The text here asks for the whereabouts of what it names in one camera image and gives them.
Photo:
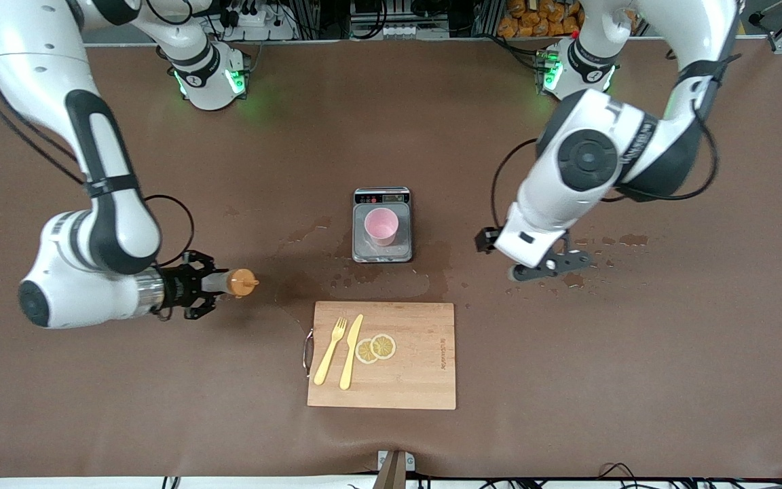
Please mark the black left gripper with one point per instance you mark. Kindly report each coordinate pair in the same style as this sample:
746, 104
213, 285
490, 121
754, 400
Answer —
484, 239

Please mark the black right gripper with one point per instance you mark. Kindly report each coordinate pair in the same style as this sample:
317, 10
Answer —
179, 287

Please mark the translucent sauce bottle orange cap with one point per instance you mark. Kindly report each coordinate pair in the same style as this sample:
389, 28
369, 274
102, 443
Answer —
241, 283

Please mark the pink plastic cup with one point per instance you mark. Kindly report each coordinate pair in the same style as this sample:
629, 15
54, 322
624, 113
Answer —
381, 227

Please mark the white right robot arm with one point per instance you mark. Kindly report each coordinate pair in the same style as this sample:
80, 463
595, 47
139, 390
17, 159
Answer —
45, 81

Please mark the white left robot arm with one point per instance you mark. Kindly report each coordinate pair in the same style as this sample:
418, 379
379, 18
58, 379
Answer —
547, 204

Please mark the silver digital kitchen scale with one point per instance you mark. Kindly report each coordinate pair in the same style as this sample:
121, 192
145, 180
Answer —
383, 198

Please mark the brown table cover mat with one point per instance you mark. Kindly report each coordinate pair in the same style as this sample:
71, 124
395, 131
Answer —
160, 407

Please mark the yellow plastic fork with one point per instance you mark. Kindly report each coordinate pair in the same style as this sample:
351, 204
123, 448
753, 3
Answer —
328, 353

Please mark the lemon slice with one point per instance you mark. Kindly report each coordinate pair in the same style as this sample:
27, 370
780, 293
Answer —
384, 346
364, 352

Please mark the wooden cutting board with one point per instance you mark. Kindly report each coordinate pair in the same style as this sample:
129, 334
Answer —
411, 380

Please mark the yellow plastic knife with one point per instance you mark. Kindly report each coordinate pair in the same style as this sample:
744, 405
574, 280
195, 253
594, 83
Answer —
350, 353

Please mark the orange snack bags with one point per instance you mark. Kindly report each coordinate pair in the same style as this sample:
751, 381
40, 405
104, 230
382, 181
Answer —
540, 17

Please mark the white power strip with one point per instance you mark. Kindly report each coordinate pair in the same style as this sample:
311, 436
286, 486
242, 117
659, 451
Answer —
262, 20

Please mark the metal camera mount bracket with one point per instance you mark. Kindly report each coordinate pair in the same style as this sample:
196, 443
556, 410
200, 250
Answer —
394, 468

